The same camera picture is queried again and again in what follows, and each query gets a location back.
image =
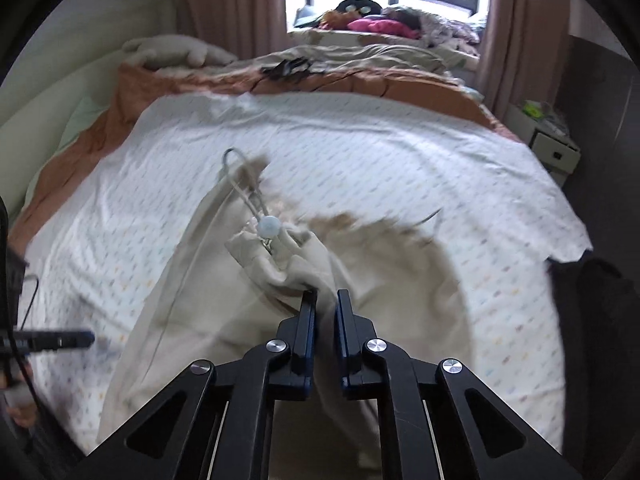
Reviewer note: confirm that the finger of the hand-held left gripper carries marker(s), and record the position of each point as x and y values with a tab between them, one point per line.
55	340

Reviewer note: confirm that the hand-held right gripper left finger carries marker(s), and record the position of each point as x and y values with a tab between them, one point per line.
311	330

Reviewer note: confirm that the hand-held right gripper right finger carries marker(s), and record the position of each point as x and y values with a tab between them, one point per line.
341	335

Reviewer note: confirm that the pile of clothes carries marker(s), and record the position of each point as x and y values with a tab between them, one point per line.
380	25

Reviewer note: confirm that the person's left hand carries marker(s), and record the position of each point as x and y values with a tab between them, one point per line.
22	410

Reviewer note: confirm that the pale green sheet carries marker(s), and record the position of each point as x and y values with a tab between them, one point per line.
80	115

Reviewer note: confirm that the floral print bed sheet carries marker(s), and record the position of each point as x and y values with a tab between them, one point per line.
400	160

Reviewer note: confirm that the orange quilt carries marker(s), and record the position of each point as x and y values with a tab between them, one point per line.
150	82

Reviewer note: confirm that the beige plush pillow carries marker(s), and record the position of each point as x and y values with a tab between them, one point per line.
170	47

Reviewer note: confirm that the white nightstand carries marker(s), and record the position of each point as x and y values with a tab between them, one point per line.
550	155

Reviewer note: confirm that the beige duvet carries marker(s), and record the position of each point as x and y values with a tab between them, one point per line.
380	55

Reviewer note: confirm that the pink curtain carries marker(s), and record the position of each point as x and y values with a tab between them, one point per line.
525	25
235	5

